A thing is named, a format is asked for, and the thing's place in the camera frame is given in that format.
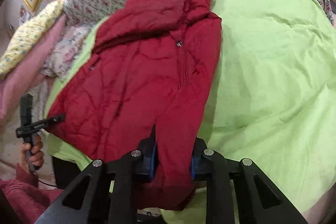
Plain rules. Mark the red knit sleeve forearm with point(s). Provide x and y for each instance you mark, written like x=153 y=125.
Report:
x=27 y=200

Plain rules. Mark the pink pillow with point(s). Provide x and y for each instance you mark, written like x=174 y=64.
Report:
x=26 y=74

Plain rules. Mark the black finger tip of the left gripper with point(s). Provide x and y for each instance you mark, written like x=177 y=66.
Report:
x=56 y=119

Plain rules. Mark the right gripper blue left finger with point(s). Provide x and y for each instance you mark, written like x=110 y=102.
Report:
x=146 y=168

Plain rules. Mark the red quilted hooded jacket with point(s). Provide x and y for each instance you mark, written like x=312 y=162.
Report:
x=150 y=70

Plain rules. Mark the yellow floral pillow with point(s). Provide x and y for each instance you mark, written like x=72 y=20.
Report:
x=28 y=34

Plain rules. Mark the lime green bed sheet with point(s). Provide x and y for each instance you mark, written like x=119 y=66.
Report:
x=273 y=96

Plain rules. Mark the pastel floral pillow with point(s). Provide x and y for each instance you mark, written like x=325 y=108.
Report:
x=65 y=51

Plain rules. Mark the person's left hand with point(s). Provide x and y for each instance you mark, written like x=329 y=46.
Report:
x=32 y=155

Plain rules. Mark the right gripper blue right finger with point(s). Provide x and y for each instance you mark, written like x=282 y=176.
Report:
x=198 y=166

